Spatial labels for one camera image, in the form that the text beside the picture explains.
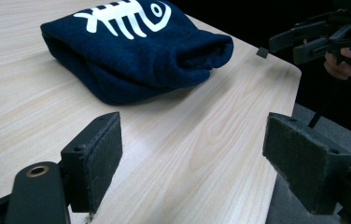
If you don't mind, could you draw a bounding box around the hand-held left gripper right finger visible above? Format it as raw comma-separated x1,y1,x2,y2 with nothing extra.
261,112,351,216

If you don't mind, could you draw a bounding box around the navy garment with fishbone print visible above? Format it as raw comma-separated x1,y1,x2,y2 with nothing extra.
39,0,235,106

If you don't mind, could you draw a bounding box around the small dark grey block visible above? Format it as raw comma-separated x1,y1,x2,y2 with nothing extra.
255,46,271,60

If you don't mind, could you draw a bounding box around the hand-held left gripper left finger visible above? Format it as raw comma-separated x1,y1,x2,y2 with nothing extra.
60,111,124,216

